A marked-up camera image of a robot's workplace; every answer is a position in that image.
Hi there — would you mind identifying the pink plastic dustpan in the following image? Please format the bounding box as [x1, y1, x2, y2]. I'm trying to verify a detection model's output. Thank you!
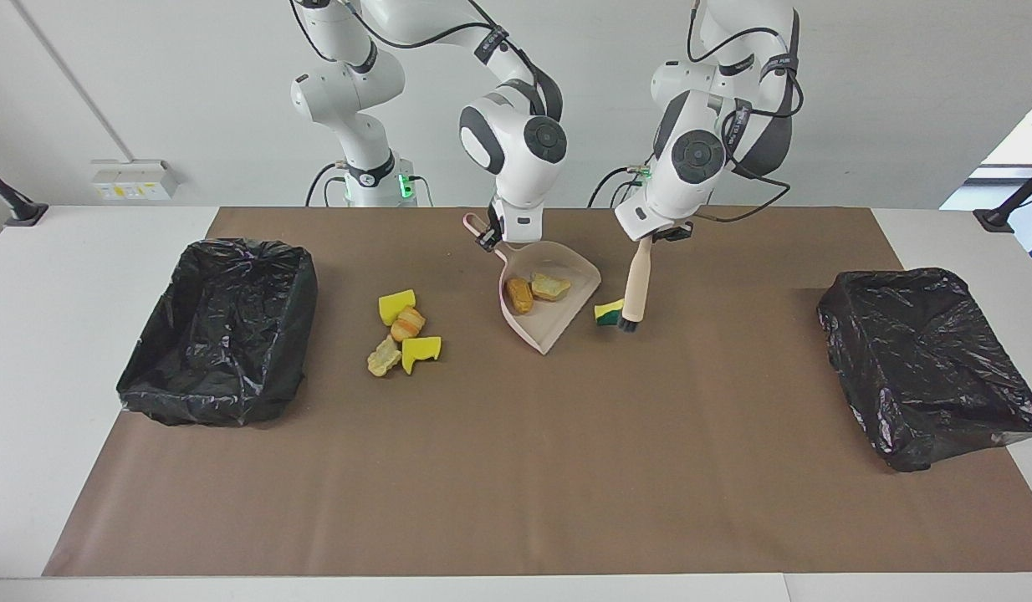
[463, 212, 602, 356]

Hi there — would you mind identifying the beige rock chunk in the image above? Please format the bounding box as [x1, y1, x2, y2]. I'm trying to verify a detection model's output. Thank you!
[366, 334, 403, 378]

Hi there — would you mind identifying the black bag-lined bin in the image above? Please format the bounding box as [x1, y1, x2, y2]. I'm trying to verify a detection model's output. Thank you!
[817, 268, 1032, 473]
[116, 238, 319, 428]

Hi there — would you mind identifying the brown table mat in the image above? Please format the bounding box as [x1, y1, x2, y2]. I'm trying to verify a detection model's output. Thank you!
[43, 207, 1032, 578]

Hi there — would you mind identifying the black clamp stand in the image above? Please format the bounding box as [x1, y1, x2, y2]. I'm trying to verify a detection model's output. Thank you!
[973, 163, 1032, 233]
[0, 161, 49, 227]

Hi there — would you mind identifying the black base power cable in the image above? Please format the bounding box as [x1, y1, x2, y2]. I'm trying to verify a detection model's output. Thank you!
[305, 161, 350, 207]
[587, 165, 651, 207]

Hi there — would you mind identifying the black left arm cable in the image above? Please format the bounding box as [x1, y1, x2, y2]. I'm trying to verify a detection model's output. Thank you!
[687, 0, 805, 225]

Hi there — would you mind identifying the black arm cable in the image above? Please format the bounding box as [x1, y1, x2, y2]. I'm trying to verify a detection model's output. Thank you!
[687, 0, 805, 225]
[290, 0, 567, 118]

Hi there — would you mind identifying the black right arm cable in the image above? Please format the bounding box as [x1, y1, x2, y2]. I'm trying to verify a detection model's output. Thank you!
[290, 0, 567, 118]

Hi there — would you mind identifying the white wall outlet box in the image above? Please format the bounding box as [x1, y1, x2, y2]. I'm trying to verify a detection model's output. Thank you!
[91, 159, 181, 202]

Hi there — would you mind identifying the white wall cable conduit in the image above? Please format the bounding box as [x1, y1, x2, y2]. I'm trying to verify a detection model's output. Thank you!
[13, 0, 134, 164]

